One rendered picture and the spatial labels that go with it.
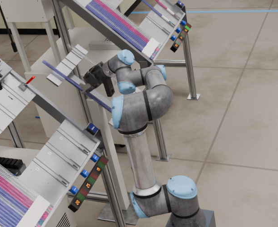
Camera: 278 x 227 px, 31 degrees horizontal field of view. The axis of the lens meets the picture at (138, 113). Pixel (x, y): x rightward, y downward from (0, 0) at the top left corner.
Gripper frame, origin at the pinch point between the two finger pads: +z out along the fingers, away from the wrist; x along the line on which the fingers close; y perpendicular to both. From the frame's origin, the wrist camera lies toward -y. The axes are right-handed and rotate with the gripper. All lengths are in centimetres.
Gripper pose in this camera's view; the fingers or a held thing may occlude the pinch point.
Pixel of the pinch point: (85, 91)
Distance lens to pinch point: 248.8
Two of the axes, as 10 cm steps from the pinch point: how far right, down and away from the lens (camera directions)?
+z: -6.7, 3.9, 6.4
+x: -3.5, 5.9, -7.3
